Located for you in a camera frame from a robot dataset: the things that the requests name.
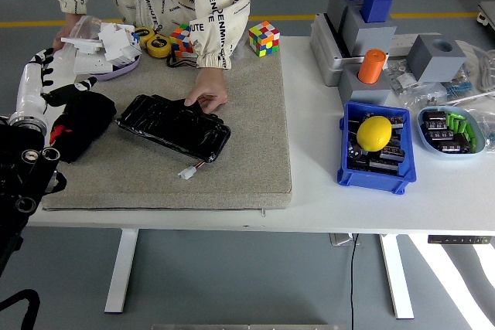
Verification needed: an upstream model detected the person's right hand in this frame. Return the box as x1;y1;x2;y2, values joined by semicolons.
52;12;84;53

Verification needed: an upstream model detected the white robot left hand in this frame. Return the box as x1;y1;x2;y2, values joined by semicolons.
14;46;98;118

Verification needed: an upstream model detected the person's left hand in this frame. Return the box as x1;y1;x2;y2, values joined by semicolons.
184;69;229;114

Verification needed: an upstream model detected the black rag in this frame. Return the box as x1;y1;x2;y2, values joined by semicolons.
48;90;118;164

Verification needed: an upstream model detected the black table control panel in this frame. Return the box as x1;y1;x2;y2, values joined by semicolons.
426;235;491;246

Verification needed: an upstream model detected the clear plastic bag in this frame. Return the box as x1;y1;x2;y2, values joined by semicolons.
57;15;105;63
462;104;495;155

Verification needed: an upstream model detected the white socket plate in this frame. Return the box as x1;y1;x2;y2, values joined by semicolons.
73;55;114;75

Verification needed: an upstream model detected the multicolour puzzle cube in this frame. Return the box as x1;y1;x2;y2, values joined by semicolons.
247;20;282;58
169;22;196;59

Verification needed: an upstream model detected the grey-brown mat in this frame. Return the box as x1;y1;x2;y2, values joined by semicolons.
41;46;293;211

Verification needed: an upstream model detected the lavender tray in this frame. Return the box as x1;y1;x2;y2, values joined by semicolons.
85;55;141;83

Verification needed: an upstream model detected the yellow tape measure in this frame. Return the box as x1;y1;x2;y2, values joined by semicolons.
133;26;158;48
145;33;172;59

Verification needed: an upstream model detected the white connector plug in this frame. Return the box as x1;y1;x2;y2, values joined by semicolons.
177;162;210;181

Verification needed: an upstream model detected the large grey box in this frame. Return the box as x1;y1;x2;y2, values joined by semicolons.
309;12;367;87

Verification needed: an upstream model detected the orange cylinder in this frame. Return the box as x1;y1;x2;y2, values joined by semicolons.
357;48;387;85

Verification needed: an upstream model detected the yellow lemon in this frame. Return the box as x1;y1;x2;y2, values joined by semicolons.
356;115;393;152

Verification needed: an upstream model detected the blue plastic bin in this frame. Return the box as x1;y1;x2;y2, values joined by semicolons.
336;100;418;196

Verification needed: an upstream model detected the blue peg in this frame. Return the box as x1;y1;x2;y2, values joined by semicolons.
360;0;394;24

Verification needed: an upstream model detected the clear bag of screws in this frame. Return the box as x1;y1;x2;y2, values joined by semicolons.
384;59;422;95

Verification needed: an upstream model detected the silver box under table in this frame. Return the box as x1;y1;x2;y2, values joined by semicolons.
329;233;361;247

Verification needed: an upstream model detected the white table leg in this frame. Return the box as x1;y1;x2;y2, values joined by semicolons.
378;233;415;320
104;229;139;314

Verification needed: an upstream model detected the clear bag of metal parts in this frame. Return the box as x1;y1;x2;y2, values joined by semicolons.
401;84;449;111

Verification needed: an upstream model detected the grey block with round hole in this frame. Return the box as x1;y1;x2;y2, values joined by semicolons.
405;33;468;83

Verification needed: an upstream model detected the bag of blue resistors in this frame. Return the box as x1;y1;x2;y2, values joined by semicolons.
444;73;476;102

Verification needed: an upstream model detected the light blue tray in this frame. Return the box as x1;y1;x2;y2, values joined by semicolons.
416;104;486;160

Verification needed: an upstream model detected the thin white stick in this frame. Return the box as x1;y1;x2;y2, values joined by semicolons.
448;90;495;106

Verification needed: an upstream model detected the white cart with red part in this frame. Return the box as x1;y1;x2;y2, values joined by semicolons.
477;0;495;32

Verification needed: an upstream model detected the white switch plate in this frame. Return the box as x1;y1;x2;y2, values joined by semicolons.
60;36;105;56

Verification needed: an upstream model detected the black cord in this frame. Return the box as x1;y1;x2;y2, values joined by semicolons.
166;53;199;70

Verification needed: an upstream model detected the black power cable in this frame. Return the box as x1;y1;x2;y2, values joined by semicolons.
349;233;359;330

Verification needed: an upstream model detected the thick white rope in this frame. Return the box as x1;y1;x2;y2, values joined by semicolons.
455;39;489;63

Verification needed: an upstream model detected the white cable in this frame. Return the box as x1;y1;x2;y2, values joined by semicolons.
476;49;495;94

